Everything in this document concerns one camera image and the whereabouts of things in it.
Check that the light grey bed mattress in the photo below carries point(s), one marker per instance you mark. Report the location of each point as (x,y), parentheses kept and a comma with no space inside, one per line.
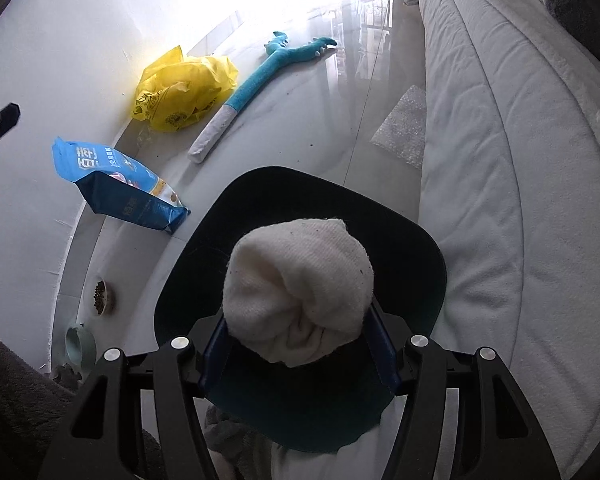
(505,185)

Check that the black trash bin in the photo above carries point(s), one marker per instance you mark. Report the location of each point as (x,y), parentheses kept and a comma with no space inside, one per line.
(330,210)

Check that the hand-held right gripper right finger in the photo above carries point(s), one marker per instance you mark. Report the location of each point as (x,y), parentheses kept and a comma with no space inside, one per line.
(382,355)

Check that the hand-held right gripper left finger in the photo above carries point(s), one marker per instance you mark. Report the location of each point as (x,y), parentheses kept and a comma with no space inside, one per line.
(212,360)

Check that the grey fleece clothing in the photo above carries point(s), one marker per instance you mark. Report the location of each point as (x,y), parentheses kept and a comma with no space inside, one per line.
(10,400)

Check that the bowl of pet kibble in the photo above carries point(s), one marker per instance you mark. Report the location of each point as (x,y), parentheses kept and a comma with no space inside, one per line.
(101,296)

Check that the white balled sock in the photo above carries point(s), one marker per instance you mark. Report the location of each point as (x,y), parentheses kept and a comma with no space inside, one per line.
(295,285)

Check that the yellow plastic bag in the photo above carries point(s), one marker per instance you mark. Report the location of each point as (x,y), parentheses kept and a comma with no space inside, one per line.
(180,90)

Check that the blue dinosaur plush toy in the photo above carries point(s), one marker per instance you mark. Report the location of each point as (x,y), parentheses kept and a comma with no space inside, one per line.
(250,87)

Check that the flat bubble wrap sheet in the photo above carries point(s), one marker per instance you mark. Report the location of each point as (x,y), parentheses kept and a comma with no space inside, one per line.
(400,127)

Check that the blue pet food bag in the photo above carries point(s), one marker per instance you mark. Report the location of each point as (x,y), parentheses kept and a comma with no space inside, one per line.
(115,185)

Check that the green pet bowl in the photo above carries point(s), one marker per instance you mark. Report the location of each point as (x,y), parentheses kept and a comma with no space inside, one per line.
(77,345)

